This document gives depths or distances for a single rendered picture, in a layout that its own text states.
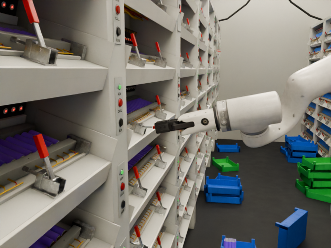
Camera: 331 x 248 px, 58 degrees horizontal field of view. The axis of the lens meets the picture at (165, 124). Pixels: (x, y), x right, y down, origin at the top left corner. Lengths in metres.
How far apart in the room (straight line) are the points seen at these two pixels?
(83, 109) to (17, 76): 0.27
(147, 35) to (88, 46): 0.71
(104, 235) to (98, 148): 0.20
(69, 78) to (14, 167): 0.15
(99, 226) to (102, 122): 0.23
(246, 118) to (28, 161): 0.51
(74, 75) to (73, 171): 0.17
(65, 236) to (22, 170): 0.21
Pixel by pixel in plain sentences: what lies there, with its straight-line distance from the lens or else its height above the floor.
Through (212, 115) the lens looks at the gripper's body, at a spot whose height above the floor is 1.00.
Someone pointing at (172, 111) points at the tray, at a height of 0.94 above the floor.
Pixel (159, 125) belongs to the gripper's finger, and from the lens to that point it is 0.83.
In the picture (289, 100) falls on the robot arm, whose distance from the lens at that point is 0.87.
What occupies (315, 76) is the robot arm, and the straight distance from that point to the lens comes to 0.86.
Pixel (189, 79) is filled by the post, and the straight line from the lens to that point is 1.98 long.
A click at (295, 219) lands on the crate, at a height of 0.20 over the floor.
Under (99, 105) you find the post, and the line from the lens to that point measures 0.62.
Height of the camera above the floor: 1.12
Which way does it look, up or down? 10 degrees down
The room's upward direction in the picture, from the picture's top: straight up
